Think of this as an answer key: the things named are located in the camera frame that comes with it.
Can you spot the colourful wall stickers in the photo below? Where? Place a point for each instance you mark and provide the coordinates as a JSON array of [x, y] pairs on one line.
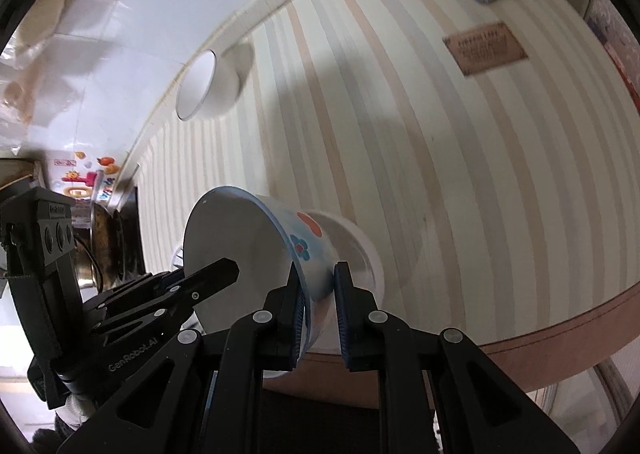
[[80, 178]]

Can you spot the white bowl dark rim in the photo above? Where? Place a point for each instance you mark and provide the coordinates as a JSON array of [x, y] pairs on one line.
[[200, 78]]

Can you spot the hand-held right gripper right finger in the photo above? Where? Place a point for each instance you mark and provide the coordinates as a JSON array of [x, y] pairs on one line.
[[342, 314]]

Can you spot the white bowl red pattern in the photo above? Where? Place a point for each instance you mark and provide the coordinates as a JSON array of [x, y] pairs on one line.
[[360, 254]]

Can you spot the clear plastic bag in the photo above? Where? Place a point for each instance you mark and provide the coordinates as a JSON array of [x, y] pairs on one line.
[[20, 98]]

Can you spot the floral bowl blue rim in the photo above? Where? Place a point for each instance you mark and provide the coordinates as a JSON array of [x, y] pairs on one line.
[[240, 239]]

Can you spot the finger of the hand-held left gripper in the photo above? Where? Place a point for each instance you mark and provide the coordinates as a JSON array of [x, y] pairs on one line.
[[210, 279], [145, 329]]

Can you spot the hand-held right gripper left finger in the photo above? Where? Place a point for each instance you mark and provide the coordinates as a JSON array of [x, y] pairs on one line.
[[299, 314]]

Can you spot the small brown tag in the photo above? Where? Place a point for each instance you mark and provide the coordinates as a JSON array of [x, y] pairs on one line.
[[485, 48]]

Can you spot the striped cat print tablecloth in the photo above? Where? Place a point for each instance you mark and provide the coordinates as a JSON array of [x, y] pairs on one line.
[[450, 184]]

